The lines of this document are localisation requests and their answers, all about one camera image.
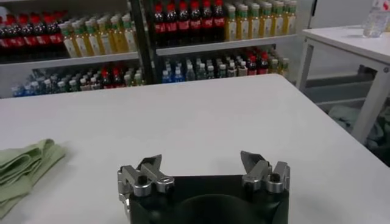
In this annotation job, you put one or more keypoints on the light green polo shirt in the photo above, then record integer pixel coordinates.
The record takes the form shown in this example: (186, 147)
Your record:
(21, 170)

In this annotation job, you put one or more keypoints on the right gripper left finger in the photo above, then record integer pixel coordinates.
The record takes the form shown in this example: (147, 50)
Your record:
(146, 175)

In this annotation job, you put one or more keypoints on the cola bottle red cap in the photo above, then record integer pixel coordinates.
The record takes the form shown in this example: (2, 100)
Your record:
(56, 37)
(252, 66)
(183, 25)
(160, 27)
(116, 78)
(43, 38)
(3, 41)
(16, 40)
(207, 23)
(195, 25)
(105, 79)
(30, 39)
(263, 64)
(218, 22)
(171, 26)

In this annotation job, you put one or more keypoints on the yellow juice bottle white cap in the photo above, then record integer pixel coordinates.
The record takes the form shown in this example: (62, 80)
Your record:
(274, 66)
(243, 25)
(105, 38)
(254, 25)
(117, 36)
(265, 23)
(81, 41)
(232, 27)
(278, 22)
(138, 79)
(289, 20)
(128, 80)
(69, 42)
(130, 35)
(93, 39)

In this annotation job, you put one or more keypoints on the pale cloth pile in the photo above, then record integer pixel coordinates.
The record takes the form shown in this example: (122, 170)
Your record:
(379, 131)

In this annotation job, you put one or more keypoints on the white side table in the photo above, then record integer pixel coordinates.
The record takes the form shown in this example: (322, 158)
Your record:
(341, 39)

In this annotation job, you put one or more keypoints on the clear plastic bottle white cap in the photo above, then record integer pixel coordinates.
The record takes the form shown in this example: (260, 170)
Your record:
(374, 24)

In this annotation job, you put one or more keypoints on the beverage display shelf unit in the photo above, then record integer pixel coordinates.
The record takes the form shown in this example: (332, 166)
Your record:
(91, 59)
(225, 45)

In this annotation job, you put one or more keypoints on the blue water bottle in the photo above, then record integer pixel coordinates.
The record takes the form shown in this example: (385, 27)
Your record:
(28, 89)
(166, 76)
(178, 75)
(16, 90)

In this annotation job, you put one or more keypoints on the small dark bottle white cap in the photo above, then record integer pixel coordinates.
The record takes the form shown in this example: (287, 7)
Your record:
(83, 84)
(242, 69)
(61, 86)
(222, 71)
(231, 70)
(93, 83)
(73, 86)

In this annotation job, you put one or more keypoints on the white cloth pile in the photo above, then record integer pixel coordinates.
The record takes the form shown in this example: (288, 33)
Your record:
(344, 118)

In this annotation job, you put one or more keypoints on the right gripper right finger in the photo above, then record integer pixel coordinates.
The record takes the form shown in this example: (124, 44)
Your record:
(259, 175)

